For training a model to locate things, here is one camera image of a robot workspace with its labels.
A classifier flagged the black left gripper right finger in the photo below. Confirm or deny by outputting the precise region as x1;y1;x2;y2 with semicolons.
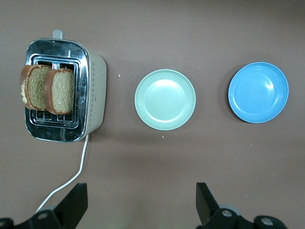
195;182;286;229

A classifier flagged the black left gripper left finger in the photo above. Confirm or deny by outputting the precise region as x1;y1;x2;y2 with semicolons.
0;183;88;229

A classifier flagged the brown bread slice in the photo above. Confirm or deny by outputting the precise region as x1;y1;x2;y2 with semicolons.
44;68;75;115
20;64;53;111

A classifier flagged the green plate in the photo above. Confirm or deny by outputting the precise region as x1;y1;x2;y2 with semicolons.
134;69;197;131

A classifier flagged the blue plate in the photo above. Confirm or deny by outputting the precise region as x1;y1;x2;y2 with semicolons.
228;62;289;124

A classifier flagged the beige chrome toaster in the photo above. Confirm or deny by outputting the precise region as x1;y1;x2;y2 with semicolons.
25;30;107;143

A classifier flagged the white toaster power cord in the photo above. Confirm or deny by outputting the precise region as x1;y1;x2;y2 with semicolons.
35;134;90;214

